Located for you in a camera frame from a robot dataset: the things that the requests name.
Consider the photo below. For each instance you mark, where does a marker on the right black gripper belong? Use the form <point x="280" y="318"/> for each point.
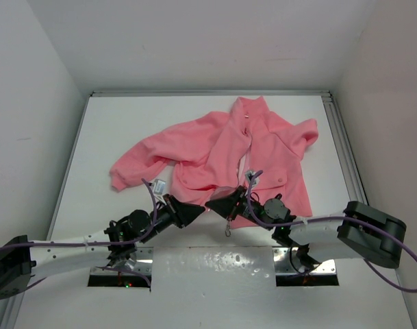
<point x="227" y="206"/>

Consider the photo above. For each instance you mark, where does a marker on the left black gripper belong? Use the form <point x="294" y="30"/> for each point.
<point x="181" y="214"/>

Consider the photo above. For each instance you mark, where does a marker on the pink zip jacket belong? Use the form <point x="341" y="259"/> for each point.
<point x="216" y="151"/>

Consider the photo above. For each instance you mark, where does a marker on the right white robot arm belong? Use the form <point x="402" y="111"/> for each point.
<point x="359" y="231"/>

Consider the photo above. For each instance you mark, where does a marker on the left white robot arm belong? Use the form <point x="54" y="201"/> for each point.
<point x="24" y="263"/>

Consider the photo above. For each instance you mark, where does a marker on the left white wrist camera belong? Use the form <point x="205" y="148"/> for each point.
<point x="159" y="187"/>

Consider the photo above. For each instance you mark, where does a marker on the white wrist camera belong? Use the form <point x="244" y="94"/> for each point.
<point x="249" y="174"/>
<point x="159" y="187"/>

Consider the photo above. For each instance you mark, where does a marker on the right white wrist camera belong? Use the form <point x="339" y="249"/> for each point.
<point x="249" y="174"/>

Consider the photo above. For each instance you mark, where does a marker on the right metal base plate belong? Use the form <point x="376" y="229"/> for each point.
<point x="286" y="263"/>

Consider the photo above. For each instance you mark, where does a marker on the metal base plate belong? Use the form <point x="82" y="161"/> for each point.
<point x="286" y="263"/>
<point x="141" y="261"/>

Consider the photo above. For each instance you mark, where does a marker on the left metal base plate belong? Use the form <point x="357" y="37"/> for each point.
<point x="141" y="261"/>

